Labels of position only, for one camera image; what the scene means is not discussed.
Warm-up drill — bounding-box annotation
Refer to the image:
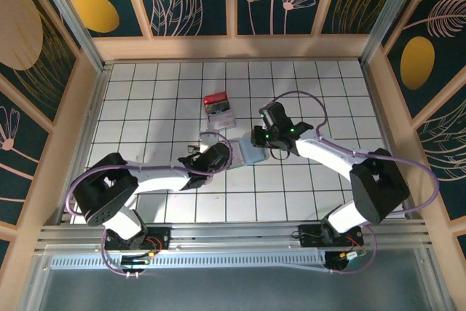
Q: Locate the aluminium corner post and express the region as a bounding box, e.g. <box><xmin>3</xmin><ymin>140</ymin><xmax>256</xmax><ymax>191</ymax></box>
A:
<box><xmin>31</xmin><ymin>0</ymin><xmax>108</xmax><ymax>71</ymax></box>
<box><xmin>359</xmin><ymin>0</ymin><xmax>427</xmax><ymax>66</ymax></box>

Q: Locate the thin black cable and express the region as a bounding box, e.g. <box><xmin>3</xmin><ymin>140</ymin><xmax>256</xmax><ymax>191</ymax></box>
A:
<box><xmin>268</xmin><ymin>145</ymin><xmax>292</xmax><ymax>161</ymax></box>

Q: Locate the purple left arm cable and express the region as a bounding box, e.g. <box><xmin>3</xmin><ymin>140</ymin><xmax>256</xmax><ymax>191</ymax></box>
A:
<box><xmin>67</xmin><ymin>131</ymin><xmax>234</xmax><ymax>277</ymax></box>

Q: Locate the grey metal platform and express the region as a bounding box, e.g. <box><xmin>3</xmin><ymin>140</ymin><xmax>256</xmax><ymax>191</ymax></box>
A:
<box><xmin>21</xmin><ymin>252</ymin><xmax>452</xmax><ymax>311</ymax></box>

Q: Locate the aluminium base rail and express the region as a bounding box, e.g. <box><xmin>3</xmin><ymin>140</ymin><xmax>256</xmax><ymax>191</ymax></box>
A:
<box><xmin>34</xmin><ymin>221</ymin><xmax>433</xmax><ymax>253</ymax></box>

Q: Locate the perforated grey cable duct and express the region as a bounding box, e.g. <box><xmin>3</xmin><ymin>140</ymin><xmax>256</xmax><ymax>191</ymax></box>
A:
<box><xmin>50</xmin><ymin>253</ymin><xmax>328</xmax><ymax>271</ymax></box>

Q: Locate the aluminium table side rail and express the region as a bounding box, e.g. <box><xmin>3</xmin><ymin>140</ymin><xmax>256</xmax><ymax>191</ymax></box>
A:
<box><xmin>362</xmin><ymin>63</ymin><xmax>414</xmax><ymax>219</ymax></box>
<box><xmin>58</xmin><ymin>65</ymin><xmax>112</xmax><ymax>224</ymax></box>

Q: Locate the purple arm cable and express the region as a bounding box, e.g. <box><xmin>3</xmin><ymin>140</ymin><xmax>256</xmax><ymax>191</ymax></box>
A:
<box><xmin>67</xmin><ymin>131</ymin><xmax>234</xmax><ymax>277</ymax></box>
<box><xmin>269</xmin><ymin>90</ymin><xmax>441</xmax><ymax>275</ymax></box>

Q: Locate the red orange wire bundle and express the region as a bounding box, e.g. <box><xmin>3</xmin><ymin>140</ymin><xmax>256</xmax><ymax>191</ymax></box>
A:
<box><xmin>145</xmin><ymin>237</ymin><xmax>163</xmax><ymax>258</ymax></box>

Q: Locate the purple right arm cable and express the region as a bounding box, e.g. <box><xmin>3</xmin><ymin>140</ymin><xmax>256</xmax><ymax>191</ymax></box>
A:
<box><xmin>269</xmin><ymin>90</ymin><xmax>441</xmax><ymax>275</ymax></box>

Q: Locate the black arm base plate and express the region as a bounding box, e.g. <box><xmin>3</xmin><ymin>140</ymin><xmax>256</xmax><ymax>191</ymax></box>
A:
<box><xmin>144</xmin><ymin>226</ymin><xmax>172</xmax><ymax>252</ymax></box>
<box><xmin>297</xmin><ymin>224</ymin><xmax>365</xmax><ymax>250</ymax></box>

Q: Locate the yellow connector with wires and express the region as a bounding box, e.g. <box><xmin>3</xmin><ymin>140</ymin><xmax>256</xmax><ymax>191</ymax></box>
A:
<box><xmin>340</xmin><ymin>251</ymin><xmax>367</xmax><ymax>262</ymax></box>

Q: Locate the white card with pink lines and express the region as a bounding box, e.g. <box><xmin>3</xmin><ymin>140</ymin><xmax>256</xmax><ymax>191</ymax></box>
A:
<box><xmin>207</xmin><ymin>112</ymin><xmax>236</xmax><ymax>130</ymax></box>

